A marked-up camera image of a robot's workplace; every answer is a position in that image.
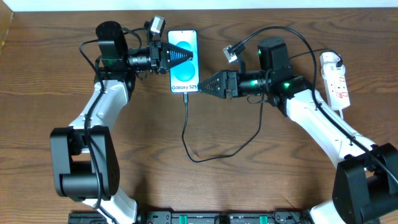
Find blue Galaxy smartphone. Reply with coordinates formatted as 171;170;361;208
168;30;200;93

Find black USB charging cable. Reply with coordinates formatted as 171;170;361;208
181;48;344;164

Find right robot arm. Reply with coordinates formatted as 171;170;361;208
198;37;397;223

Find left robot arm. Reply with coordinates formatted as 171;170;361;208
50;16;193;223

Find white USB charger plug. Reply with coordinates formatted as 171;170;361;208
320;51;343;71

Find white power strip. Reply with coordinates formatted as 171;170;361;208
322;68;351;111

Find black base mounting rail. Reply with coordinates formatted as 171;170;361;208
67;210;381;224

